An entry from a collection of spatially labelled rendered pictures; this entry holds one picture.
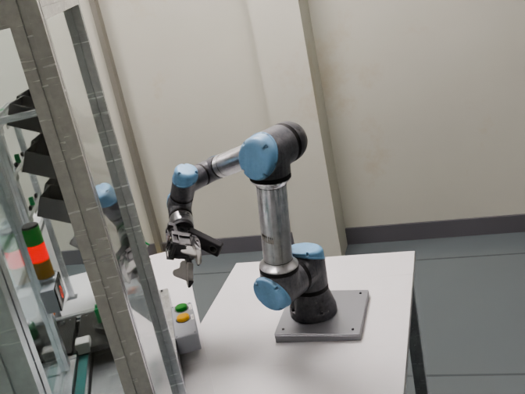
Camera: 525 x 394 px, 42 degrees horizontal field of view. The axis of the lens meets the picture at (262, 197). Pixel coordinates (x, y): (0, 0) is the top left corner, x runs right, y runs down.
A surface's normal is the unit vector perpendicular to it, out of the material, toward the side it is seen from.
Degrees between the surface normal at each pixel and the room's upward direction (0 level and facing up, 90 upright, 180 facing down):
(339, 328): 2
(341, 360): 0
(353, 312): 2
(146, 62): 90
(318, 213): 90
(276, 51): 90
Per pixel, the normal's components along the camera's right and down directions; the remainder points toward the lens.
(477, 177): -0.24, 0.37
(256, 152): -0.62, 0.24
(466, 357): -0.19, -0.92
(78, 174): 0.19, 0.30
